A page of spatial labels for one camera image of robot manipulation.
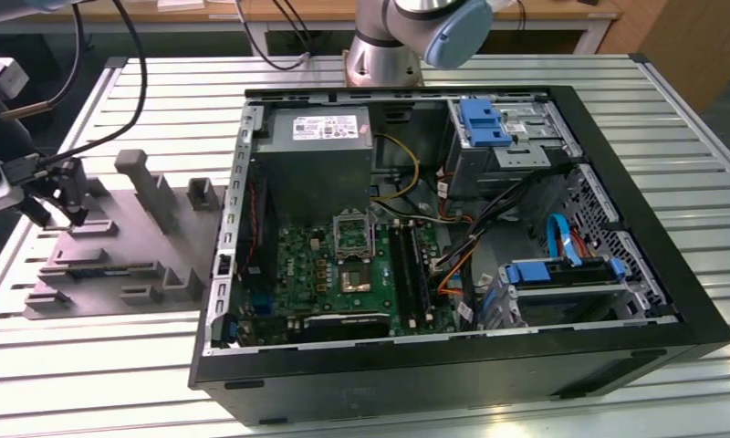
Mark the grey power supply unit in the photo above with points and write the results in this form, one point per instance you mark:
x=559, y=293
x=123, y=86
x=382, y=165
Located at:
x=316, y=182

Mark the wooden cabinet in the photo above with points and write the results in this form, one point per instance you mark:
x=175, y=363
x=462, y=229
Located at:
x=694, y=45

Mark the wooden desk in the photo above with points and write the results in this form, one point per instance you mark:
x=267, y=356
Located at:
x=560, y=11

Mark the CPU socket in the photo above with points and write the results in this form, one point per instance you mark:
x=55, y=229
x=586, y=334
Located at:
x=356, y=279

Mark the metal locking lever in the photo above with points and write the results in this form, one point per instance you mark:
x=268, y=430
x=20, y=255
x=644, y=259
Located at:
x=375, y=237

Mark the grey parts rack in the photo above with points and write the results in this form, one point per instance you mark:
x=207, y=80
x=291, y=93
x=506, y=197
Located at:
x=140, y=246

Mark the black PC case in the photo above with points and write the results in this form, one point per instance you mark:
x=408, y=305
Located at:
x=463, y=378

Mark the blue drive bay latch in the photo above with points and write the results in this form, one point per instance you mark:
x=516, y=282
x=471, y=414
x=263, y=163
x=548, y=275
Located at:
x=482, y=123

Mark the blue disk carrier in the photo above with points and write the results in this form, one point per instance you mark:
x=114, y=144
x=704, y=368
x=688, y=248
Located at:
x=530, y=273

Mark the grey metal drive cage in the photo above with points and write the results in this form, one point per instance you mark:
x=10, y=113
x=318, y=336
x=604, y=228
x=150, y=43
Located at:
x=482, y=169

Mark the black graphics card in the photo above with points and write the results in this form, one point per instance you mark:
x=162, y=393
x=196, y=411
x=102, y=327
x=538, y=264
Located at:
x=344, y=321

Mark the blue card retention latch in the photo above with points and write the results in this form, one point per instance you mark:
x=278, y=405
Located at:
x=228, y=333

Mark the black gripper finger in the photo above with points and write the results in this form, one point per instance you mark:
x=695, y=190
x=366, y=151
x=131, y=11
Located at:
x=76, y=191
x=36, y=210

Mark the grey camera box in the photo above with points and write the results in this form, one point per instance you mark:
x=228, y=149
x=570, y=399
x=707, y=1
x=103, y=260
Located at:
x=6, y=77

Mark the black RAM slot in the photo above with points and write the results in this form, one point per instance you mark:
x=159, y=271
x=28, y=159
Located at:
x=418, y=272
x=402, y=274
x=408, y=274
x=426, y=271

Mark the green motherboard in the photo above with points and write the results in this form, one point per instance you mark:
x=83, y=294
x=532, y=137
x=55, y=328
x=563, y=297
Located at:
x=316, y=292

